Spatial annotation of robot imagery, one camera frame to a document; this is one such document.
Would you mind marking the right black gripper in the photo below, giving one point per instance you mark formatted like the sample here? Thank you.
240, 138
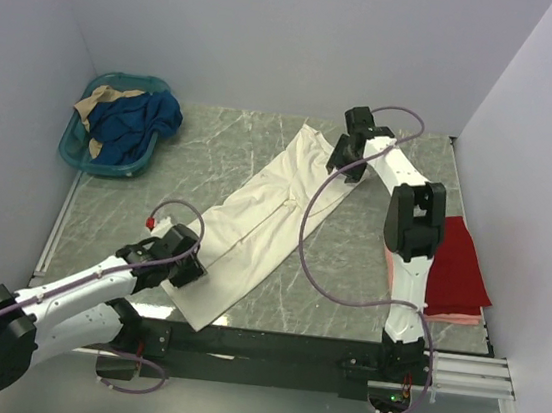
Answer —
352, 174

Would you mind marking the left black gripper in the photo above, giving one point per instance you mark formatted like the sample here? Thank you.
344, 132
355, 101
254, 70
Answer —
195, 268

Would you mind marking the cream white t-shirt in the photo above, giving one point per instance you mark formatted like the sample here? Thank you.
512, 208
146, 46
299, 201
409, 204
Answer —
254, 230

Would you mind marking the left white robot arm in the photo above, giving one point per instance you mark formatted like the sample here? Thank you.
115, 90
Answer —
91, 307

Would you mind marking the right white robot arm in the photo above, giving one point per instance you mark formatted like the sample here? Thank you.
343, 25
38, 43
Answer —
413, 230

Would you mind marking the black base beam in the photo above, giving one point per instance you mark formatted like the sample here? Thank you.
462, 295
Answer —
269, 359

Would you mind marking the blue t-shirt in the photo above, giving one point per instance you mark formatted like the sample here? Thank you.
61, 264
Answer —
162, 115

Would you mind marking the teal plastic laundry basket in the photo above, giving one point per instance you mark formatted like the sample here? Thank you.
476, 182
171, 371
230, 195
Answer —
74, 145

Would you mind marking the tan t-shirt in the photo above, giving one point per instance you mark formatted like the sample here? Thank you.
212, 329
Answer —
112, 119

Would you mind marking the folded red t-shirt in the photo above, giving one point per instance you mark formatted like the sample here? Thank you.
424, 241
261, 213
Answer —
455, 277

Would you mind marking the folded pink t-shirt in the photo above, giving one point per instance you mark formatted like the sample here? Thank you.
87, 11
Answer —
460, 315

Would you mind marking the aluminium rail frame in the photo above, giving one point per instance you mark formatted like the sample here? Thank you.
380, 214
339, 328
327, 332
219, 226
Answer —
450, 373

